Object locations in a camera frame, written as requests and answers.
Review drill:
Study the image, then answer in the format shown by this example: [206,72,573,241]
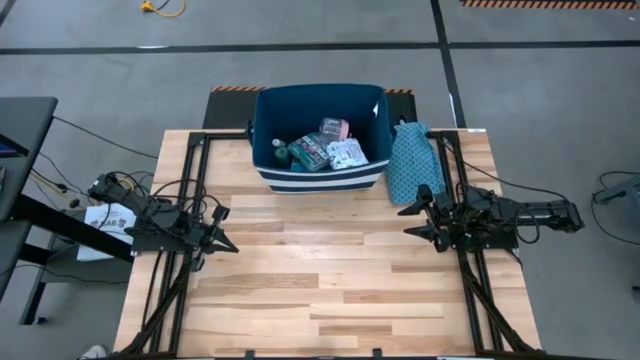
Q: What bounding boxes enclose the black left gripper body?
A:
[183,219,216,271]

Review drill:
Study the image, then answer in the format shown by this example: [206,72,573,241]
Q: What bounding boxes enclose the white paper sheet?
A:
[76,202,139,263]

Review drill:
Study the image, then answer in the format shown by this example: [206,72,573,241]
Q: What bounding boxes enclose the navy white striped fabric basket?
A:
[247,83,396,195]

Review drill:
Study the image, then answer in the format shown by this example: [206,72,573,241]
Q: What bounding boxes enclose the black cable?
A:
[52,115,159,160]
[442,141,571,202]

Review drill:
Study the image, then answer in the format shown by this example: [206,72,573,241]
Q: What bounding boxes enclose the grey equipment stand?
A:
[592,173,640,206]

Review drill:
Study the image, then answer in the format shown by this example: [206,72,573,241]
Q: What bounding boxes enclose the yellow cable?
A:
[139,0,186,19]

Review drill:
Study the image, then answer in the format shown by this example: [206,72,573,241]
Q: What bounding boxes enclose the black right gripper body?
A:
[428,192,466,253]

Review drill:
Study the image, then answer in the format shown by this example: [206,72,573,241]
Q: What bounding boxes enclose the green case with clear lid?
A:
[287,131,332,173]

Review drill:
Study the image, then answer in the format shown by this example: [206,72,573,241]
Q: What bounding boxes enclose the white printed medical pouch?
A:
[325,138,370,171]

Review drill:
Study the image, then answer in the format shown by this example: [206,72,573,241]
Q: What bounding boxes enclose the dark desk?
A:
[0,96,136,326]

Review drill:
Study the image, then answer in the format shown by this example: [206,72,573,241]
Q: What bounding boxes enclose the blue patterned folded cloth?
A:
[383,121,448,207]

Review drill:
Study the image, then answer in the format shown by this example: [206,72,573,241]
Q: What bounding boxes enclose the clear jar with pink lid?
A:
[318,117,351,143]

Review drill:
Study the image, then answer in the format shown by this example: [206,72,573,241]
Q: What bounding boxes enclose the person's shoe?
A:
[78,343,109,360]

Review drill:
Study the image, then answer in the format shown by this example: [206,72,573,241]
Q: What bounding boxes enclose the black mat with hazard stripes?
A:
[202,85,419,130]

